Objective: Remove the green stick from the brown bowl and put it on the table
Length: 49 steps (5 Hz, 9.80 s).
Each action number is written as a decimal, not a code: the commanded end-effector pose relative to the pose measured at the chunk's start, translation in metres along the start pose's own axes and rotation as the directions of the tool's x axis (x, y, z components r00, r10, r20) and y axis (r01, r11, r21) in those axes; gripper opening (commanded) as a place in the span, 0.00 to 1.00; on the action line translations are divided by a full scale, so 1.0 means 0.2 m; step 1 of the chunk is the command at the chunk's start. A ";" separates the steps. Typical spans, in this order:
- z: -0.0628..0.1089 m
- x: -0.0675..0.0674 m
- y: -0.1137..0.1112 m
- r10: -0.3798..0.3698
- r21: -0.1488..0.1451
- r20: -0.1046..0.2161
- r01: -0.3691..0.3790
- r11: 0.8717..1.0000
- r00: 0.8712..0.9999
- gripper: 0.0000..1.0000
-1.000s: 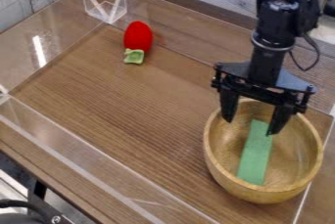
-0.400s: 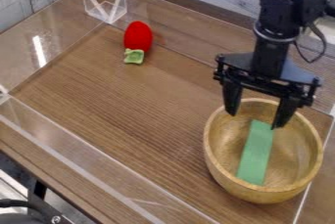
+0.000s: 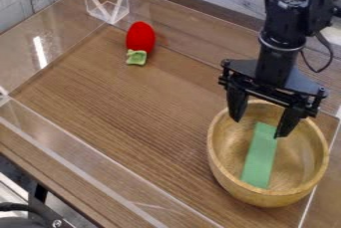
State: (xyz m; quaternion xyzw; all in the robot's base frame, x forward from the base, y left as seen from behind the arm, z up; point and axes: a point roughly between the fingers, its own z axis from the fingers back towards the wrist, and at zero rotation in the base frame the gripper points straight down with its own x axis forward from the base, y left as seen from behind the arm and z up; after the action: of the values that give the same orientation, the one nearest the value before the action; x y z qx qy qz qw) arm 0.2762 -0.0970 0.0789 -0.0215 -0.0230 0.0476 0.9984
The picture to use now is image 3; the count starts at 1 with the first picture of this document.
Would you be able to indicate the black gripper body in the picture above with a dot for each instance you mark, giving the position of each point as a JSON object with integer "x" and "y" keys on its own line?
{"x": 299, "y": 92}

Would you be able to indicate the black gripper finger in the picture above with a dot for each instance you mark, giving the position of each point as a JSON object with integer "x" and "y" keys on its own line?
{"x": 290, "y": 116}
{"x": 237, "y": 102}

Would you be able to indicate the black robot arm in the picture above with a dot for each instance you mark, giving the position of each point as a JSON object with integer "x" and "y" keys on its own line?
{"x": 271, "y": 77}

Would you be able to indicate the brown wooden bowl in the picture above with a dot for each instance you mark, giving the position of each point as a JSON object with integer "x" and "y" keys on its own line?
{"x": 299, "y": 161}

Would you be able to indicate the green flat stick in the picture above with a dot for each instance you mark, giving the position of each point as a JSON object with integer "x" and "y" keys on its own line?
{"x": 259, "y": 157}

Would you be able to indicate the red plush strawberry toy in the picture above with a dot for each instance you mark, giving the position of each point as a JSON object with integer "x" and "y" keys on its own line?
{"x": 140, "y": 42}

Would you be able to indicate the clear acrylic tray wall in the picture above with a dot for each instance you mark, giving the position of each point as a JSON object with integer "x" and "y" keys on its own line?
{"x": 115, "y": 197}

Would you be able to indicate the clear acrylic corner bracket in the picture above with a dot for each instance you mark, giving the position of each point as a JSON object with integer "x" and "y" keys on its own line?
{"x": 108, "y": 11}

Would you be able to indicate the black table leg frame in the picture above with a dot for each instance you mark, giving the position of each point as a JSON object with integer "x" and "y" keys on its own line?
{"x": 28, "y": 213}

